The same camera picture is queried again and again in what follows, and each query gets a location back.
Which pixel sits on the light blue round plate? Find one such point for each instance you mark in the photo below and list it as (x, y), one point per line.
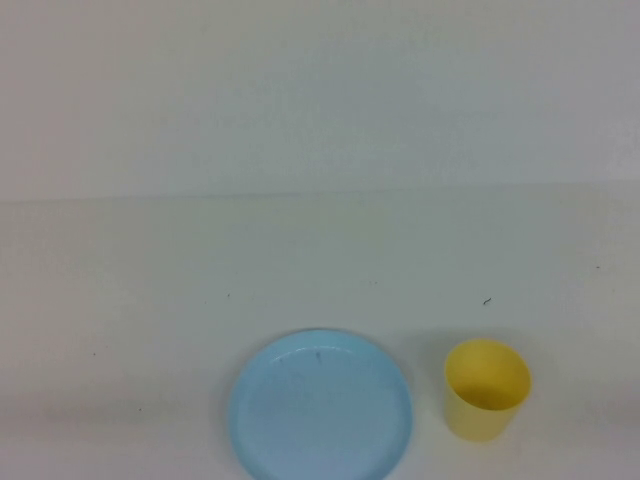
(320, 420)

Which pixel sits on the yellow plastic cup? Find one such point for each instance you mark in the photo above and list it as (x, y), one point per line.
(475, 415)

